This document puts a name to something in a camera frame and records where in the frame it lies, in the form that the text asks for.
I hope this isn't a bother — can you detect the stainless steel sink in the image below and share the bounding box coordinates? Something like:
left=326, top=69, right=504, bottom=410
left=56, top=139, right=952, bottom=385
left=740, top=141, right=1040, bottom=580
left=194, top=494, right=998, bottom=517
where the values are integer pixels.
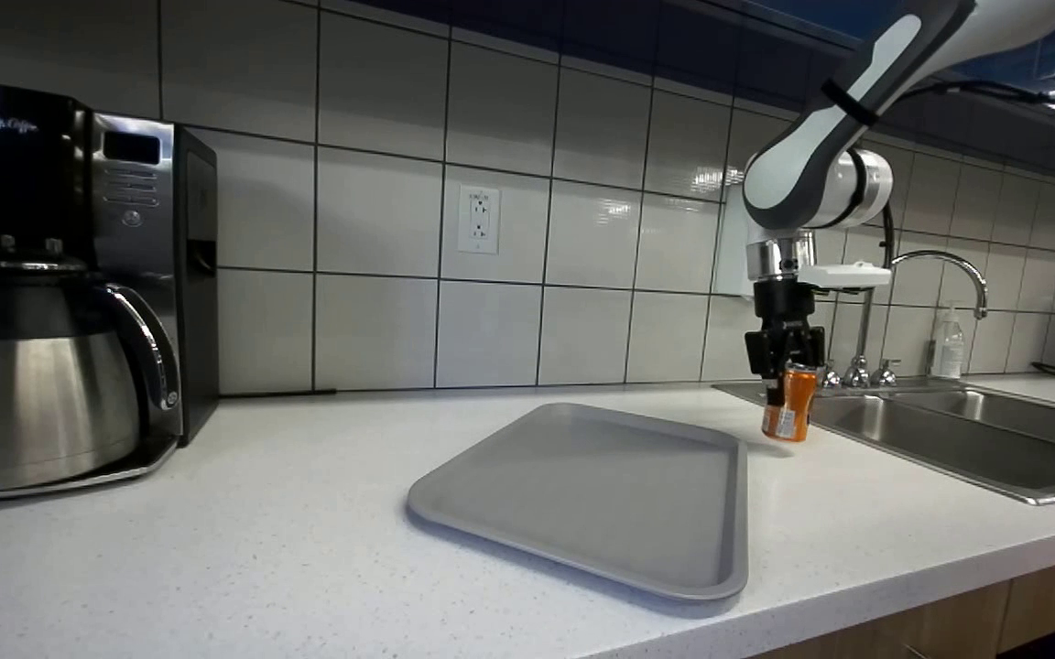
left=717, top=373, right=1055, bottom=513

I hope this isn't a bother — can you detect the black steel coffee maker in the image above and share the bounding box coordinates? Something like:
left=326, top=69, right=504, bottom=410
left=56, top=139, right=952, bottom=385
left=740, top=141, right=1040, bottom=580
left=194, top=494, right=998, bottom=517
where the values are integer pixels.
left=0, top=81, right=222, bottom=506

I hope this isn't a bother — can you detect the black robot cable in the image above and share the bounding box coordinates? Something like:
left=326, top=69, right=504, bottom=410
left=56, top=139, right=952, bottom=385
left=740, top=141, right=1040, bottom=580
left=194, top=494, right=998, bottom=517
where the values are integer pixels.
left=817, top=72, right=1055, bottom=266

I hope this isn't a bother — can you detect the white wall soap dispenser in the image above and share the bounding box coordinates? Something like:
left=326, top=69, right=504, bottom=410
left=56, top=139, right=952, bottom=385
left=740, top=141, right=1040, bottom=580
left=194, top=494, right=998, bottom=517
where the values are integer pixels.
left=712, top=181, right=765, bottom=303

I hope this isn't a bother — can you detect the grey plastic tray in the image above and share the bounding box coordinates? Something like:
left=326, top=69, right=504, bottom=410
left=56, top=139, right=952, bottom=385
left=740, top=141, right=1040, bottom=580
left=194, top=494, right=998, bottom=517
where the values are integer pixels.
left=402, top=399, right=752, bottom=612

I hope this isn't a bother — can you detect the white wall outlet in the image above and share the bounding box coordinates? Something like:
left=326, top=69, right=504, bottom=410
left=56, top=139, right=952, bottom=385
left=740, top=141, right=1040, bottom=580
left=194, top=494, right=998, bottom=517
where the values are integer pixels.
left=454, top=178, right=504, bottom=261

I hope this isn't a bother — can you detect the stainless steel carafe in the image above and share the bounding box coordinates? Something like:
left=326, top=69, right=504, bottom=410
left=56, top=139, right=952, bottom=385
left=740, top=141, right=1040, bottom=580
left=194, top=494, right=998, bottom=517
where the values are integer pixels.
left=0, top=261, right=183, bottom=497

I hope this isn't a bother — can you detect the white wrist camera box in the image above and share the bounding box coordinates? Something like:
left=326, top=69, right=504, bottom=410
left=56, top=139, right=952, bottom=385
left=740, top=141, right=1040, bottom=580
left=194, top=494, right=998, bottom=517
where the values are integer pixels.
left=797, top=261, right=896, bottom=291

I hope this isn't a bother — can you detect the translucent white soap bottle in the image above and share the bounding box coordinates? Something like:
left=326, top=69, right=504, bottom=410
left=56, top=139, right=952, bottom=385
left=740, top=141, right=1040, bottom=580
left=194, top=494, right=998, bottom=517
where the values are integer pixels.
left=927, top=306, right=971, bottom=385

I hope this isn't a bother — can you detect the wooden base cabinet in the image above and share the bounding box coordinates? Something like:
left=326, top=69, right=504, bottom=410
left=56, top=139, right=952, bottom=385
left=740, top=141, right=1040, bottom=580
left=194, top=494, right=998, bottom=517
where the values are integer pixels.
left=756, top=544, right=1055, bottom=659

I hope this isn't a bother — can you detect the chrome gooseneck faucet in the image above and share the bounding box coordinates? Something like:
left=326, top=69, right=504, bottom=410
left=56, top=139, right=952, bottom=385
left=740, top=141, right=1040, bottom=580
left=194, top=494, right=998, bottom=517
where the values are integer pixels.
left=845, top=246, right=994, bottom=390

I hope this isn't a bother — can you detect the blue wall cabinet carcass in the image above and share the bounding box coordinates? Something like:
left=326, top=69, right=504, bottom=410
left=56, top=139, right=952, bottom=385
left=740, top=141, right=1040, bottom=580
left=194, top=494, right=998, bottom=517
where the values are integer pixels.
left=347, top=0, right=1055, bottom=190

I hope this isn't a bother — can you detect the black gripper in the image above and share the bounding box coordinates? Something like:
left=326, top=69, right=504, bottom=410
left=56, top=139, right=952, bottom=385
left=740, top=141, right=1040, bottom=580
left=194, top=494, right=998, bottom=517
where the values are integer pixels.
left=742, top=280, right=828, bottom=410

